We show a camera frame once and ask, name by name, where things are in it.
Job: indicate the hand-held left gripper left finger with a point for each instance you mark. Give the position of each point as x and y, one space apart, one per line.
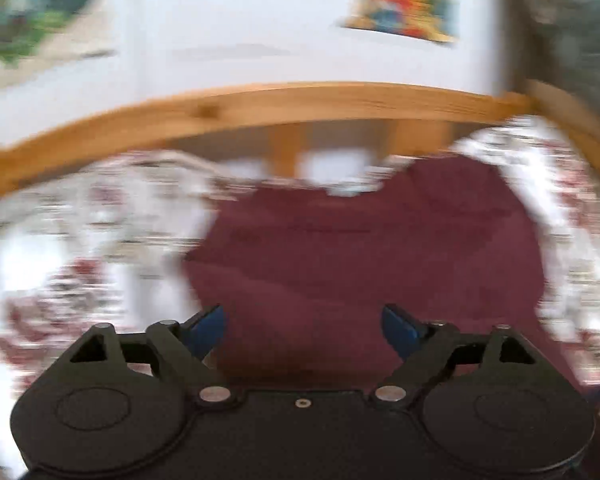
209 329

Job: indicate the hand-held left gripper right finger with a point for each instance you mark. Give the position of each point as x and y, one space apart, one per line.
399 330

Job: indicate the maroon small cloth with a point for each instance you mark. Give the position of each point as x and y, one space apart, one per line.
360 260

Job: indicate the white floral bedspread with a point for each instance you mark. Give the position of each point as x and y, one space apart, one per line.
80 240

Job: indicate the grey-green dark cloth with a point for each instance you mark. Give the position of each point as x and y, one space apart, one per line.
570 25

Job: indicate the wooden bed frame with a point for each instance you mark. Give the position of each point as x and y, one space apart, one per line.
290 107

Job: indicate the colourful floral wall poster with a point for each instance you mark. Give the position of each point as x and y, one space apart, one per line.
405 0

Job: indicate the green figure wall poster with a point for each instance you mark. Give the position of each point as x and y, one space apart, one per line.
35 15

